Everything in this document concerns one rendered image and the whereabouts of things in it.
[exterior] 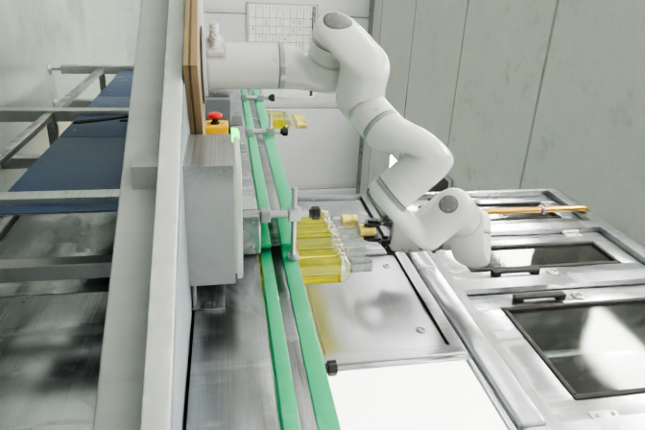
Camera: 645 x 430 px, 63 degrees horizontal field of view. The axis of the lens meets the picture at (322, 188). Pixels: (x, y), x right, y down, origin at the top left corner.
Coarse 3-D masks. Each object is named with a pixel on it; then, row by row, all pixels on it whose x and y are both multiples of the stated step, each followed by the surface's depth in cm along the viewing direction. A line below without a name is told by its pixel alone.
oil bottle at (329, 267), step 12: (312, 252) 121; (324, 252) 122; (336, 252) 122; (300, 264) 117; (312, 264) 117; (324, 264) 117; (336, 264) 118; (348, 264) 119; (312, 276) 118; (324, 276) 119; (336, 276) 119; (348, 276) 120
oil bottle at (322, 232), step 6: (300, 228) 132; (306, 228) 132; (312, 228) 132; (318, 228) 132; (324, 228) 132; (330, 228) 132; (300, 234) 129; (306, 234) 129; (312, 234) 129; (318, 234) 129; (324, 234) 129; (330, 234) 129; (336, 234) 130
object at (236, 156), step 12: (240, 156) 88; (240, 168) 85; (240, 180) 85; (240, 192) 86; (240, 204) 86; (240, 216) 87; (240, 228) 88; (240, 240) 89; (240, 252) 90; (240, 264) 91; (240, 276) 92
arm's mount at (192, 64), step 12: (192, 0) 99; (192, 12) 97; (192, 24) 95; (192, 36) 93; (192, 48) 91; (192, 60) 90; (192, 72) 90; (192, 84) 92; (192, 96) 95; (204, 96) 108; (192, 108) 98; (204, 108) 116; (192, 120) 100; (204, 120) 113; (192, 132) 102; (204, 132) 111
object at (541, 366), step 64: (512, 192) 209; (448, 256) 162; (512, 256) 164; (576, 256) 166; (640, 256) 165; (448, 320) 128; (512, 320) 133; (576, 320) 135; (640, 320) 136; (512, 384) 107; (576, 384) 114; (640, 384) 114
